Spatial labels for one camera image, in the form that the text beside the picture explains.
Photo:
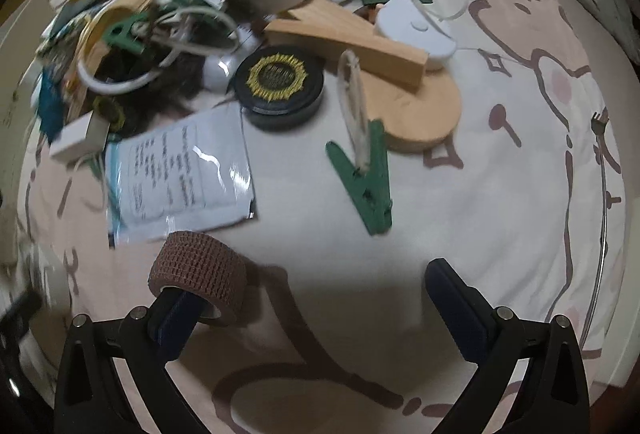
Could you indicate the white paper packet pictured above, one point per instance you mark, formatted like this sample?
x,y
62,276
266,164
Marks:
x,y
175,174

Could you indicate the brown bandage roll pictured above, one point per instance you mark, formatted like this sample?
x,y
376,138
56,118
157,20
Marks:
x,y
200,259

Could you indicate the black round tin gold print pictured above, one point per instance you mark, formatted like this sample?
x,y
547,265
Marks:
x,y
107,112
277,79

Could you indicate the wooden stand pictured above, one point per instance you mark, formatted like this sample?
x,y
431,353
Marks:
x,y
350,39

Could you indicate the blue packet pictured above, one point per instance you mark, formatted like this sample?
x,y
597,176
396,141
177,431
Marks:
x,y
50,104

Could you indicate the white round device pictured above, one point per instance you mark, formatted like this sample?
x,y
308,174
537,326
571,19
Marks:
x,y
410,29

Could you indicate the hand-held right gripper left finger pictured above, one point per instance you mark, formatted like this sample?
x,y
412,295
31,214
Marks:
x,y
172,324

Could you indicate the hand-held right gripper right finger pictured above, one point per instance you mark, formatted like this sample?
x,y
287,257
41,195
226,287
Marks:
x,y
457,309

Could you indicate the white rectangular box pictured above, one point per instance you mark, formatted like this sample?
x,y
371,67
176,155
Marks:
x,y
75,142

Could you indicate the thin metal rod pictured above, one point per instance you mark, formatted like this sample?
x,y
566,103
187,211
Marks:
x,y
598,122

